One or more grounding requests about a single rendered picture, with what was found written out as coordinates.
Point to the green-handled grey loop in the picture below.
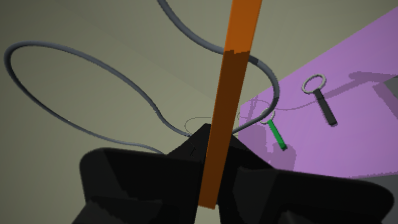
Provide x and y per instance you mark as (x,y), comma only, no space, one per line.
(276,134)

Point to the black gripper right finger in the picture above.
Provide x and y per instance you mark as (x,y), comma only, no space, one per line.
(251,190)

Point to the orange-brown long bar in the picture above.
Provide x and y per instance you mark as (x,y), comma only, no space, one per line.
(241,26)

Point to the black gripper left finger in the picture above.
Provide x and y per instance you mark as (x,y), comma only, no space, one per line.
(174,178)

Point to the dark grey loop with straight handle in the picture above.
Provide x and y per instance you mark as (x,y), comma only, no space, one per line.
(323,104)

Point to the dark grey square block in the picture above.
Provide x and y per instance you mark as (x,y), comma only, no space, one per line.
(392,84)

